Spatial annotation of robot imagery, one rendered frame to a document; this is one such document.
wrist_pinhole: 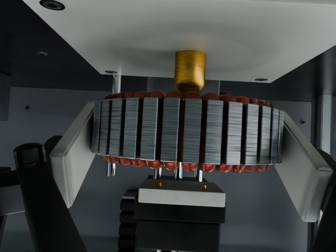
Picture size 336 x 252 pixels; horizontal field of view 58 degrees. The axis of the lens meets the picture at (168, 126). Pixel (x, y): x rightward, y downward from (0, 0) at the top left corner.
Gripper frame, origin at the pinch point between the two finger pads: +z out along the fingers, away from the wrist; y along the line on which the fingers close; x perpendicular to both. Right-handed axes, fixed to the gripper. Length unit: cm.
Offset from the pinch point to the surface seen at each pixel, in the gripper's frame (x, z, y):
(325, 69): 2.5, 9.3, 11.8
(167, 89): -1.3, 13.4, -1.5
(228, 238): -23.8, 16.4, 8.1
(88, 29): 6.1, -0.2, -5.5
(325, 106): -4.2, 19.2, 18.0
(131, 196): -16.8, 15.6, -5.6
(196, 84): 3.1, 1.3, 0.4
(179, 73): 3.6, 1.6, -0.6
